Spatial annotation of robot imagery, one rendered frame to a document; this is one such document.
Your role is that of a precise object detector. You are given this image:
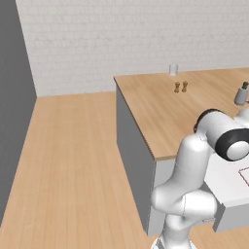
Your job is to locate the grey kitchen island cabinet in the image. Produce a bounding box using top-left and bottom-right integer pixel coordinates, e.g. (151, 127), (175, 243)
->
(115, 81), (178, 237)

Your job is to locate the clear glass cup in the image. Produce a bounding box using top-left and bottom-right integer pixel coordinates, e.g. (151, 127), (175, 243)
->
(168, 63), (179, 77)

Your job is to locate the white open drawer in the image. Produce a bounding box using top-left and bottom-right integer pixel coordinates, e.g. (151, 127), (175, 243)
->
(203, 152), (249, 233)

